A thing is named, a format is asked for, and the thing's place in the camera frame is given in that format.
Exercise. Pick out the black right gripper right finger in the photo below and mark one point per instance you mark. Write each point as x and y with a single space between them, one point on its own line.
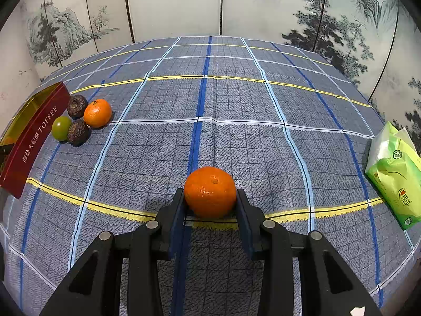
328 286

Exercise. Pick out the painted folding screen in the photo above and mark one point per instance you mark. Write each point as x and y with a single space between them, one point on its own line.
373 43

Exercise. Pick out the green tomato upper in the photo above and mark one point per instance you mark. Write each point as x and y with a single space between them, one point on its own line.
60 128

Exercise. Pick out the dark wrinkled fruit middle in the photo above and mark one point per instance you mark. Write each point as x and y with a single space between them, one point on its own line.
78 133

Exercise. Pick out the blue plaid tablecloth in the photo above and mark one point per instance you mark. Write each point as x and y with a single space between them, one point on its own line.
286 125

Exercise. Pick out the dark wrinkled fruit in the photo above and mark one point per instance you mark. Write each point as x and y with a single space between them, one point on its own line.
78 133
76 106

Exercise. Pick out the red gold toffee tin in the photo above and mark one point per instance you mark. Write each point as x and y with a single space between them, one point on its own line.
26 133

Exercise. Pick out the orange tangerine top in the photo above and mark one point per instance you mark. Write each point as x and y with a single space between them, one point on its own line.
98 113

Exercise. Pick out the green tissue pack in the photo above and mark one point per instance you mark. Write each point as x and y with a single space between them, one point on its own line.
394 168

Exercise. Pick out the dark wrinkled fruit top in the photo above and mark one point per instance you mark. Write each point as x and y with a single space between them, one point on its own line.
76 106

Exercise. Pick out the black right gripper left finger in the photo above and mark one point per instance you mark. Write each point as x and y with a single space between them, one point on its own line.
93 284

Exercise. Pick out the orange tangerine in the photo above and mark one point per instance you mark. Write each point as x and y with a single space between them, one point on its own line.
98 113
210 192

